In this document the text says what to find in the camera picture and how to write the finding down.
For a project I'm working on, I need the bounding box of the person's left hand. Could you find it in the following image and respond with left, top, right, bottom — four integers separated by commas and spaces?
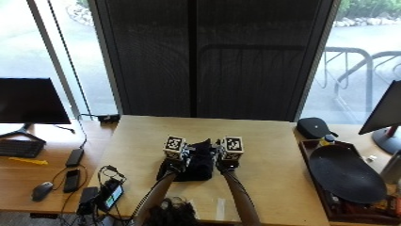
162, 144, 197, 174

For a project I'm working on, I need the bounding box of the person's right hand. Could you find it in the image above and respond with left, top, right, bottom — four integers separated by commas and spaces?
212, 138, 242, 173

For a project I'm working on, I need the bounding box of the black cloth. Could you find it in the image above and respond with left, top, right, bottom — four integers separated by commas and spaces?
156, 137, 220, 183

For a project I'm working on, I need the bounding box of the white marker cube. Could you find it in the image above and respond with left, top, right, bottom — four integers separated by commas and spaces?
221, 136, 245, 162
161, 135, 186, 161

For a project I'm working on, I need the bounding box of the white paper label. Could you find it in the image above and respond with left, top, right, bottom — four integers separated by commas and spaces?
214, 197, 226, 221

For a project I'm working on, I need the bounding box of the smartphone with lit screen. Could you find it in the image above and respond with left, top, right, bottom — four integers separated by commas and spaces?
97, 178, 125, 212

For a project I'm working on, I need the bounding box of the black zip case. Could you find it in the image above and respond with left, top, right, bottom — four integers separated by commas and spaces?
296, 117, 340, 140

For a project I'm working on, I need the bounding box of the black power adapter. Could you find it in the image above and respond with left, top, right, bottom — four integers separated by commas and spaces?
64, 148, 85, 168

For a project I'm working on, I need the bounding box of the black battery pack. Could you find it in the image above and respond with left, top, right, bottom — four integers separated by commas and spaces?
76, 186, 100, 216

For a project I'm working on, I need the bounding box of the dark wooden box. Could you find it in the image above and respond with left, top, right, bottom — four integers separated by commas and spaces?
298, 138, 401, 225

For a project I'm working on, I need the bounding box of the black smartphone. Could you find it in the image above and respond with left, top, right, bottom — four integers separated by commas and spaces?
62, 169, 81, 194

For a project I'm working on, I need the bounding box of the black oval tray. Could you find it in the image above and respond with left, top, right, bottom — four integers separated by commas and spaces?
308, 144, 389, 204

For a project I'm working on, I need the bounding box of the black window blind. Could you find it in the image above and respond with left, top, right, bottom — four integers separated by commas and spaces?
86, 0, 341, 122

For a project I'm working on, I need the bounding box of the black computer mouse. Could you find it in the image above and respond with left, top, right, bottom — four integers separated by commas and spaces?
30, 181, 54, 202

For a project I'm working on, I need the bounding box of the yellow flat tool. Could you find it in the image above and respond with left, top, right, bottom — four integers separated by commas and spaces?
8, 156, 50, 167

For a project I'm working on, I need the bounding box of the black keyboard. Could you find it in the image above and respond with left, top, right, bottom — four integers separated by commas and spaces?
0, 138, 46, 159

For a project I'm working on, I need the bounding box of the black computer monitor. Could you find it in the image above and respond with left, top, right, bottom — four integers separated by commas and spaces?
0, 77, 73, 144

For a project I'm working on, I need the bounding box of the monitor with red stand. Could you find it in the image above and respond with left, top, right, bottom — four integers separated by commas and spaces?
357, 79, 401, 155

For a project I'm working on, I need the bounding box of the metal bicycle rack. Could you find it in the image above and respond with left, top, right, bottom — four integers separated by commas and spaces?
314, 46, 401, 123

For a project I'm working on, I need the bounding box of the black cable box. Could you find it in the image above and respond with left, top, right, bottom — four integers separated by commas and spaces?
96, 113, 121, 124

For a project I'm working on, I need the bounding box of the black cable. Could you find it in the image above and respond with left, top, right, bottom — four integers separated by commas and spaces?
49, 113, 101, 226

